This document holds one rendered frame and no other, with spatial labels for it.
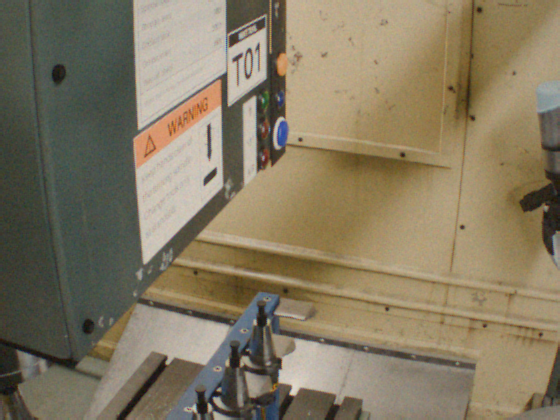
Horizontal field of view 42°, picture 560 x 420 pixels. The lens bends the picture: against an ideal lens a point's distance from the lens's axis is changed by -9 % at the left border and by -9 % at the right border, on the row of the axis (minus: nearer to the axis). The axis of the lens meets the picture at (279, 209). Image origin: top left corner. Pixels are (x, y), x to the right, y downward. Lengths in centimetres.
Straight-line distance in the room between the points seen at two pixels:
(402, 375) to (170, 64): 133
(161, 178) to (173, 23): 12
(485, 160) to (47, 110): 122
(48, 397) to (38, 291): 167
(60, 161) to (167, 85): 15
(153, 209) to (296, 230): 116
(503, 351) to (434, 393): 19
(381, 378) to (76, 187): 139
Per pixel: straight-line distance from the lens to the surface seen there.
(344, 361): 185
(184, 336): 196
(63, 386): 223
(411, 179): 163
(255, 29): 77
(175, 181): 64
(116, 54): 53
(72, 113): 49
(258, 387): 117
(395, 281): 175
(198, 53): 65
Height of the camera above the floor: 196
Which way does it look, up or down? 26 degrees down
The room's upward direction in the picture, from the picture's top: straight up
